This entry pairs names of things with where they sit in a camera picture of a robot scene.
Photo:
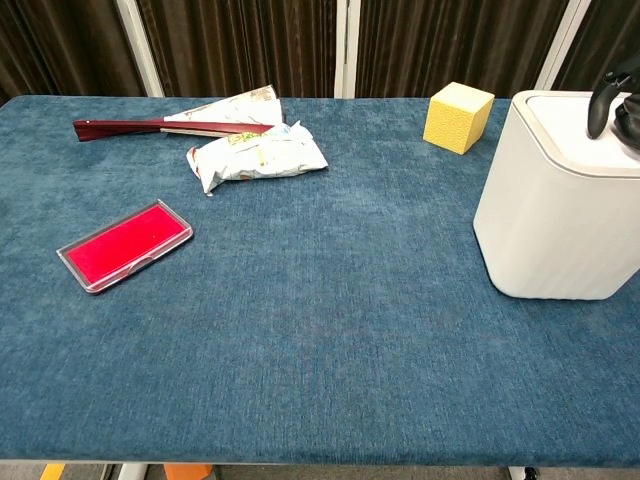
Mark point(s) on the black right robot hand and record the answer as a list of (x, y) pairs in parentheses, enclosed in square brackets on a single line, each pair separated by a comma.
[(600, 107)]

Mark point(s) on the white plastic trash bin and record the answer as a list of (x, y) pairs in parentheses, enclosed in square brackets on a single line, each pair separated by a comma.
[(545, 215)]

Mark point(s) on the yellow sponge cube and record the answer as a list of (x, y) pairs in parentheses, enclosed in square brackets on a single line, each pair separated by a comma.
[(455, 120)]

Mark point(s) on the white crinkled snack bag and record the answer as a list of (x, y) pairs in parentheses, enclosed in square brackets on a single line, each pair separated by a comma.
[(260, 160)]

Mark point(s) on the blue fabric tablecloth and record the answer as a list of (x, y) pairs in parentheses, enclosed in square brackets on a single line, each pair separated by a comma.
[(310, 310)]

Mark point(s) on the dark brown curtain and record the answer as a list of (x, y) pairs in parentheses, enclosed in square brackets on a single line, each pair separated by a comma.
[(240, 45)]

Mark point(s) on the red ink pad case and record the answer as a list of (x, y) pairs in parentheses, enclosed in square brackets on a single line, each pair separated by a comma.
[(125, 246)]

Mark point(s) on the orange object under table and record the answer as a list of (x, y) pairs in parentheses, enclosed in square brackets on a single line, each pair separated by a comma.
[(187, 471)]

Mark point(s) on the white table leg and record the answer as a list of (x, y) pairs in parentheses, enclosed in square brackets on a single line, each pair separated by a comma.
[(132, 472)]

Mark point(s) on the yellow object under table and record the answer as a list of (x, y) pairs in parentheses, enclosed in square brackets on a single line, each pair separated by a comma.
[(51, 472)]

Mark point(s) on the white slanted frame post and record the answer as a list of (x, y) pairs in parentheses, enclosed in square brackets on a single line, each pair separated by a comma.
[(562, 45), (140, 47)]

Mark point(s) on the white vertical frame post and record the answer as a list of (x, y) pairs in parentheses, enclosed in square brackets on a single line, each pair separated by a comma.
[(346, 47)]

